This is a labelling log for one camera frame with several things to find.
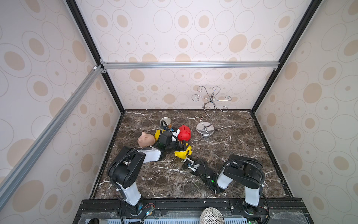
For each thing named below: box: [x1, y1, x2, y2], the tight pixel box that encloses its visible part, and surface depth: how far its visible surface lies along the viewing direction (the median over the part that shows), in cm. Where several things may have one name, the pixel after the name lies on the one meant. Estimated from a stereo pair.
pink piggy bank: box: [137, 131, 156, 148], surface depth 92 cm
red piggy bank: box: [177, 125, 192, 142], surface depth 96 cm
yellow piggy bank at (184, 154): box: [174, 142, 193, 160], surface depth 89 cm
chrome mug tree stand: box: [191, 86, 233, 137], surface depth 91 cm
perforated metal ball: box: [199, 206, 225, 224], surface depth 70 cm
